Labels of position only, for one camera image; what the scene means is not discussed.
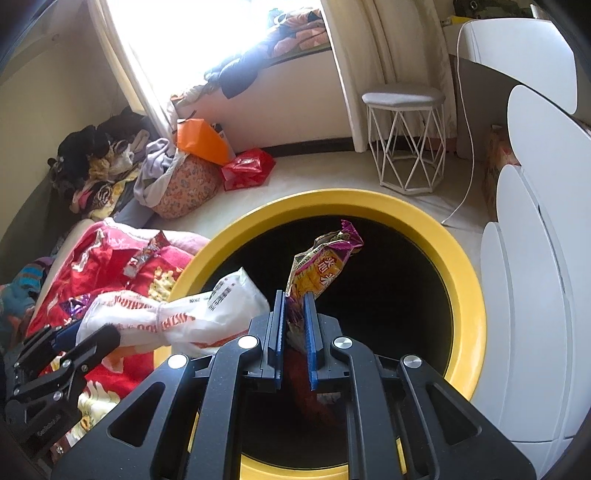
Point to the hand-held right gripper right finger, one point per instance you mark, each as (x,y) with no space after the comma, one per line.
(311,341)

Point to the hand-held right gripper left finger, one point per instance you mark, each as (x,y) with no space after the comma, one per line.
(278,332)

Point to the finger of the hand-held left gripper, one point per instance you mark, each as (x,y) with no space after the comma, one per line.
(64,334)
(92,344)

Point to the purple foil wrapper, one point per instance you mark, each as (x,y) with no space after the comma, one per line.
(78,305)

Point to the purple and yellow snack packet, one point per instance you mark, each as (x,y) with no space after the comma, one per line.
(323,272)

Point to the white printed plastic bag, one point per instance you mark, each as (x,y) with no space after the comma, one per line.
(194,318)

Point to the black bin with yellow rim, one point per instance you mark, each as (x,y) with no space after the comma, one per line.
(415,217)

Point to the teal and pink cloth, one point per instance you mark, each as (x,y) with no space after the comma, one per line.
(23,286)

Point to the red floral blanket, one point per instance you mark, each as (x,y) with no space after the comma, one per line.
(92,267)

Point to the grey padded headboard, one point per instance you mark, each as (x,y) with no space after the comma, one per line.
(27,217)

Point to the red plastic bag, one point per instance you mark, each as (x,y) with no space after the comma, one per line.
(247,168)

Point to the floral fabric basket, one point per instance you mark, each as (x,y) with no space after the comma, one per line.
(189,184)

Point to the pile of clothes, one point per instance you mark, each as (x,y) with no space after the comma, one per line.
(92,152)

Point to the grey white clothes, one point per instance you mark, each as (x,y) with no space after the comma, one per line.
(154,161)

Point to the orange bag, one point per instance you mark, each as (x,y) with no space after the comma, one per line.
(203,141)

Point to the white scalloped drawer cabinet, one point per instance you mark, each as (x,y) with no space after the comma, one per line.
(531,277)

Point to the white window seat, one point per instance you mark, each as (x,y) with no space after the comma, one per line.
(286,101)

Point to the dark jacket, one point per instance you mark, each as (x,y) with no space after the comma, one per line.
(240,74)

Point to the narrow cream curtain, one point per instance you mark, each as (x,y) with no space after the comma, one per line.
(134,69)

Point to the wide cream curtain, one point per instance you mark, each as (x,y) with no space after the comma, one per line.
(369,69)

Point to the window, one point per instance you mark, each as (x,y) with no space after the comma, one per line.
(184,27)

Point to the yellow item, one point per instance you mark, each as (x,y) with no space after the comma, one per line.
(455,20)

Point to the white vanity desk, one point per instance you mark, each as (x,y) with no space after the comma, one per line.
(531,60)

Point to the dark bag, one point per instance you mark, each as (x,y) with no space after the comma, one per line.
(489,7)

